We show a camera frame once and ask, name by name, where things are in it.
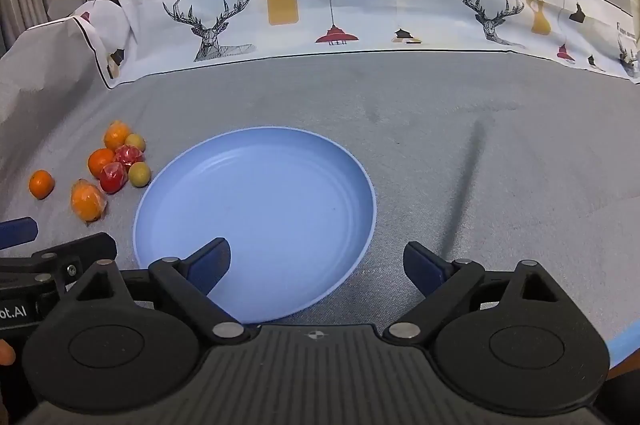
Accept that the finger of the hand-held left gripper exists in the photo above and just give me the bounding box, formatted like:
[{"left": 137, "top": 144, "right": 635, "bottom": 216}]
[
  {"left": 0, "top": 217, "right": 40, "bottom": 251},
  {"left": 0, "top": 232, "right": 118, "bottom": 301}
]

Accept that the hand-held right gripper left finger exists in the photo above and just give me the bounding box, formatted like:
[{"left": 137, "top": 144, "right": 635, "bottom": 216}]
[{"left": 75, "top": 237, "right": 251, "bottom": 346}]

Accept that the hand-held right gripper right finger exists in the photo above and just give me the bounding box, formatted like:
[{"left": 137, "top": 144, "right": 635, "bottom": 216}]
[{"left": 382, "top": 241, "right": 568, "bottom": 346}]

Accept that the plastic-wrapped orange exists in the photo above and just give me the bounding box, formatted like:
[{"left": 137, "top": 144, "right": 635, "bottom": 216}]
[
  {"left": 103, "top": 120, "right": 130, "bottom": 152},
  {"left": 70, "top": 179, "right": 108, "bottom": 222}
]

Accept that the bare orange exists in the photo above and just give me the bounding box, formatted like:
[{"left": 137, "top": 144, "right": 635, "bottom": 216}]
[
  {"left": 28, "top": 170, "right": 55, "bottom": 200},
  {"left": 88, "top": 148, "right": 117, "bottom": 180}
]

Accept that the blue plate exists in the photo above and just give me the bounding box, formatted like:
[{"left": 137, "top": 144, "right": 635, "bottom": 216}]
[{"left": 132, "top": 126, "right": 377, "bottom": 325}]

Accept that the plastic-wrapped red fruit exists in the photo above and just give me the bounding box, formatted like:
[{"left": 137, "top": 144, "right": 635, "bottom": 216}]
[
  {"left": 99, "top": 162, "right": 127, "bottom": 195},
  {"left": 115, "top": 144, "right": 147, "bottom": 167}
]

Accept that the grey printed sofa cover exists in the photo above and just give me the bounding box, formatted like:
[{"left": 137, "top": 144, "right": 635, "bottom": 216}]
[{"left": 0, "top": 0, "right": 640, "bottom": 371}]

